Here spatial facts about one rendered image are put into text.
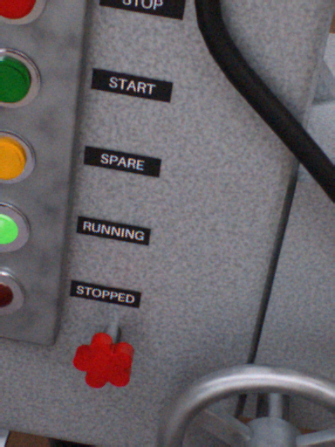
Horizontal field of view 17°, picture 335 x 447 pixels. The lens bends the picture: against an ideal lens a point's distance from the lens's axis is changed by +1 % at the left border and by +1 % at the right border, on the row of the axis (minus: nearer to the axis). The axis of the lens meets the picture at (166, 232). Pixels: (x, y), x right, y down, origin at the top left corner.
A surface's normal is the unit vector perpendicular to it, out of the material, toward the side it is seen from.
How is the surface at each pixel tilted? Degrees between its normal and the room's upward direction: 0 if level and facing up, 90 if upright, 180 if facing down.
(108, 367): 90
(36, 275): 90
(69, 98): 90
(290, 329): 90
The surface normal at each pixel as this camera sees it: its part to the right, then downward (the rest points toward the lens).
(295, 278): -0.12, 0.56
